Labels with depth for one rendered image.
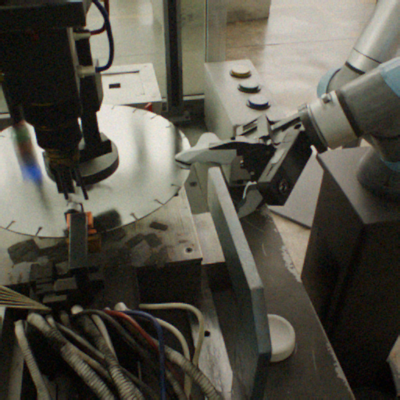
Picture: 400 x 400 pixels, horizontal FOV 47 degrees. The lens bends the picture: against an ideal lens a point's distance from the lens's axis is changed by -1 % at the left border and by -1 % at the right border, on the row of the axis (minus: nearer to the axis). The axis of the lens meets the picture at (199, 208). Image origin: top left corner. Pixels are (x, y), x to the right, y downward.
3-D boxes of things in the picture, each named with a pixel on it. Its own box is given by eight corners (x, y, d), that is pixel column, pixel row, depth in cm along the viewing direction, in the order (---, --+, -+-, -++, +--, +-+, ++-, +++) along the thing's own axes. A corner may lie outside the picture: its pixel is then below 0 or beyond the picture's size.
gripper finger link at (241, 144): (207, 159, 70) (265, 162, 70) (207, 166, 69) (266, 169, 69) (208, 133, 67) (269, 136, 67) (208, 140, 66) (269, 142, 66)
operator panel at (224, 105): (203, 119, 117) (203, 62, 107) (245, 115, 119) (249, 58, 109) (229, 187, 97) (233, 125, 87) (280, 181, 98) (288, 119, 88)
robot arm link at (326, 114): (362, 148, 64) (338, 103, 60) (331, 162, 66) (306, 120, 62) (350, 119, 70) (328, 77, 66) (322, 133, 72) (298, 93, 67)
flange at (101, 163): (132, 163, 69) (130, 149, 67) (62, 191, 64) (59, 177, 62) (98, 130, 75) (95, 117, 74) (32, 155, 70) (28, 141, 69)
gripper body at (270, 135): (255, 162, 77) (322, 128, 73) (258, 195, 71) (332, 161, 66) (231, 129, 73) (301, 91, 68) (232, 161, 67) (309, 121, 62)
